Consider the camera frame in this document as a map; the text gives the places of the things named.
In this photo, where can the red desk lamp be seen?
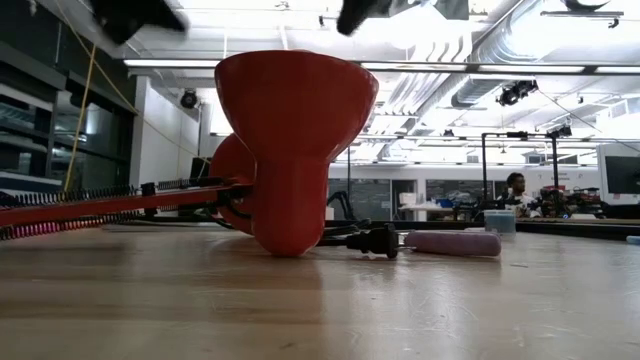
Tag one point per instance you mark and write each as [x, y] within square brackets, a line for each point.
[295, 125]

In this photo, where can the blue tape roll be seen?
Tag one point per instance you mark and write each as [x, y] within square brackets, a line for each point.
[500, 222]

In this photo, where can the black background rig frame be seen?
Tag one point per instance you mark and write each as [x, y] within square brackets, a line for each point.
[484, 165]

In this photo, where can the black ceiling spotlight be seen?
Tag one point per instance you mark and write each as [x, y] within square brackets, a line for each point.
[517, 92]

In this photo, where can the white framed monitor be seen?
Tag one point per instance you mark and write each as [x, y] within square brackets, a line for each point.
[622, 175]

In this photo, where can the black ceiling camera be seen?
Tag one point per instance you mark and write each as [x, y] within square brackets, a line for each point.
[189, 99]

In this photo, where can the silver ventilation duct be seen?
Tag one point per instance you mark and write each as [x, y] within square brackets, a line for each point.
[480, 87]

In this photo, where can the person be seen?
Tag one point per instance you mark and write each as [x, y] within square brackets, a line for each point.
[517, 187]

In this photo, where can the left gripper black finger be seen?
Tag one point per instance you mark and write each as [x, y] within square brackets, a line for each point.
[132, 15]

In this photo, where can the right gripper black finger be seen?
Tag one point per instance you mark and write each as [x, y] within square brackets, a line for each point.
[357, 12]

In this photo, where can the dark glass shelving unit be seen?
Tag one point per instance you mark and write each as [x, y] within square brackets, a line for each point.
[30, 130]

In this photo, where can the fluorescent ceiling light strip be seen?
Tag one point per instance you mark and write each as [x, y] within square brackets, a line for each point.
[170, 63]
[415, 66]
[530, 68]

